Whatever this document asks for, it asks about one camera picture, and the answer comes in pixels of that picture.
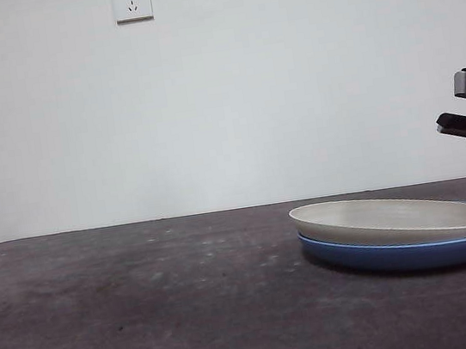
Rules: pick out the blue round plate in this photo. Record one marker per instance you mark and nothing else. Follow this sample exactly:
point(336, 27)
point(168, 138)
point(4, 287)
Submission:
point(401, 259)

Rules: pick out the white wall socket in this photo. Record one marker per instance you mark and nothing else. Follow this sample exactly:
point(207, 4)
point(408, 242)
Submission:
point(132, 2)

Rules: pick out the white round plate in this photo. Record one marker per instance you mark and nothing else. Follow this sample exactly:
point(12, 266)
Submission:
point(374, 224)

